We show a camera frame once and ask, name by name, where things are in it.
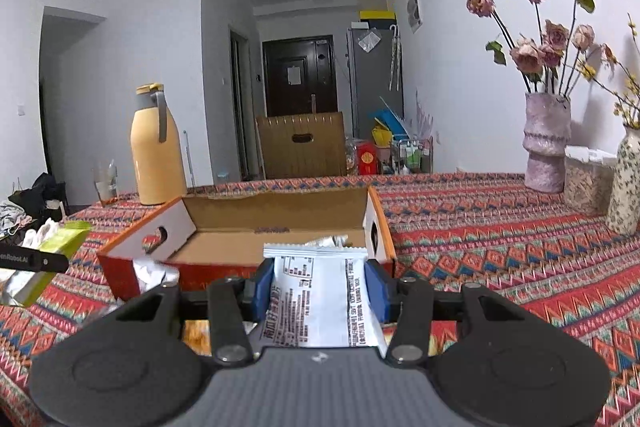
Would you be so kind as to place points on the patterned red tablecloth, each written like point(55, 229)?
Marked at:
point(475, 232)

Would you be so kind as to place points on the dark entrance door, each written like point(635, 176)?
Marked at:
point(280, 82)

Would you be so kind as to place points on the white folded umbrella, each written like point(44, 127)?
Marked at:
point(395, 57)

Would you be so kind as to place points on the drinking glass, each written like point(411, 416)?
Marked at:
point(106, 192)

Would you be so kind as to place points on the yellow box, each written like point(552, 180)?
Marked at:
point(377, 14)

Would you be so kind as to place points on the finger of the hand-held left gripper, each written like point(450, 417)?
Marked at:
point(45, 261)

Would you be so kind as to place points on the pink ceramic vase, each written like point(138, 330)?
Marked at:
point(545, 147)

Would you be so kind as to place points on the bunch of dried pink roses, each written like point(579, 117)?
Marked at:
point(529, 55)

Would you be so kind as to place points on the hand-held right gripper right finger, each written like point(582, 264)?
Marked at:
point(376, 294)

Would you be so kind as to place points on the clear seed container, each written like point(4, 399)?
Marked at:
point(585, 192)

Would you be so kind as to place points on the white crinkled snack packet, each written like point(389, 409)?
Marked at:
point(330, 241)

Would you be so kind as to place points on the yellow thermos jug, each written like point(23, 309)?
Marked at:
point(157, 157)

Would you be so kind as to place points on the blue plastic board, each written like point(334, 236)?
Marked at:
point(392, 119)

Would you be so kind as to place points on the green snack packet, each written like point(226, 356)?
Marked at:
point(70, 239)

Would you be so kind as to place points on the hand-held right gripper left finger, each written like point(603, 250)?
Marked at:
point(262, 294)

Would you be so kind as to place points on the red cardboard box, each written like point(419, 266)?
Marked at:
point(280, 217)

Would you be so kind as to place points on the grey refrigerator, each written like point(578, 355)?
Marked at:
point(370, 97)

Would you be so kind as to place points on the pile of clothes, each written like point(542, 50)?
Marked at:
point(12, 217)

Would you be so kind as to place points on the yellow blossom branches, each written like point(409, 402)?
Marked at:
point(589, 71)

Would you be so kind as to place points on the floral patterned vase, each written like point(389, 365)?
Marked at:
point(625, 192)

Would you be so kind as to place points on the white black-print snack packet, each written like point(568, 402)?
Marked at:
point(320, 297)

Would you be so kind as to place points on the red gift box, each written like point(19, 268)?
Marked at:
point(369, 159)

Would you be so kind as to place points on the silver foil snack packet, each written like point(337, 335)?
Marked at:
point(150, 274)

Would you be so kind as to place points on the dark bag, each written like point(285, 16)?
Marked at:
point(42, 189)

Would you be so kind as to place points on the wall poster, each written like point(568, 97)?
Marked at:
point(414, 9)

